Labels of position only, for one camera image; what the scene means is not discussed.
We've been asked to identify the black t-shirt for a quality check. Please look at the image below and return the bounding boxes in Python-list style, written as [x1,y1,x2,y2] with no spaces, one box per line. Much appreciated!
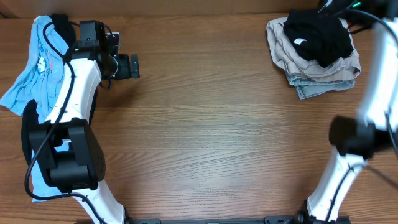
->
[283,10,353,67]

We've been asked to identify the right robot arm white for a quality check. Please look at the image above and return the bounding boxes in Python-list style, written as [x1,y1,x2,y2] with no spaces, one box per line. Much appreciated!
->
[289,1,397,223]

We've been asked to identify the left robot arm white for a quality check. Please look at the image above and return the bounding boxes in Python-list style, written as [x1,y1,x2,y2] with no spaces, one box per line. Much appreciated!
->
[24,31,133,223]

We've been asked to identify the folded beige trousers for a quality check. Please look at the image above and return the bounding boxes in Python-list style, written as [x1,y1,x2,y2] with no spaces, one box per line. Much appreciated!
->
[266,17,361,82]

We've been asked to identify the light blue t-shirt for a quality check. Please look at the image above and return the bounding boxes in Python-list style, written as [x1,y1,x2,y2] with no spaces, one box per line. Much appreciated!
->
[0,15,74,203]

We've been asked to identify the folded light denim jeans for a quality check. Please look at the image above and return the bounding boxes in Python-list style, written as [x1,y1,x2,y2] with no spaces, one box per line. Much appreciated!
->
[285,72,355,100]

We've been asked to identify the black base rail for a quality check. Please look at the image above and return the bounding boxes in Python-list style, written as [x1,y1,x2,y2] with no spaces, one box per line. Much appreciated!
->
[74,214,351,224]

